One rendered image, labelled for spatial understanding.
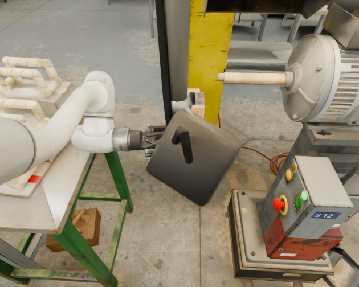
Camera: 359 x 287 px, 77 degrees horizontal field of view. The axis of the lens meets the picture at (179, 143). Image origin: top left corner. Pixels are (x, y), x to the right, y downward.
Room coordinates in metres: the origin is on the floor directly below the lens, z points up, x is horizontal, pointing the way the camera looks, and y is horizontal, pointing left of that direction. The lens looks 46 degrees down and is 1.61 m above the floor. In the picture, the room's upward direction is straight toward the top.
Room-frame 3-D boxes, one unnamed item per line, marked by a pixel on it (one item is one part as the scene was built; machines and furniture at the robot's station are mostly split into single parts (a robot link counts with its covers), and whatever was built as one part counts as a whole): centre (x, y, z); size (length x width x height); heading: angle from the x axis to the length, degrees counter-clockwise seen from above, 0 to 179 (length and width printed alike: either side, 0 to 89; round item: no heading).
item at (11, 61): (0.83, 0.59, 1.20); 0.20 x 0.03 x 0.03; 83
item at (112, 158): (0.82, 0.38, 0.45); 0.05 x 0.05 x 0.90; 87
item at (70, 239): (0.32, 0.41, 0.45); 0.05 x 0.05 x 0.90; 87
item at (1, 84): (0.76, 0.69, 1.15); 0.03 x 0.03 x 0.09
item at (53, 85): (0.78, 0.50, 1.12); 0.11 x 0.03 x 0.03; 174
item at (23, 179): (0.47, 0.54, 0.96); 0.11 x 0.03 x 0.03; 174
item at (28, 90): (0.79, 0.60, 1.02); 0.27 x 0.15 x 0.17; 84
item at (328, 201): (0.36, -0.44, 0.99); 0.24 x 0.21 x 0.26; 87
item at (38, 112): (0.67, 0.53, 1.07); 0.03 x 0.03 x 0.09
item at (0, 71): (0.75, 0.60, 1.20); 0.20 x 0.03 x 0.03; 83
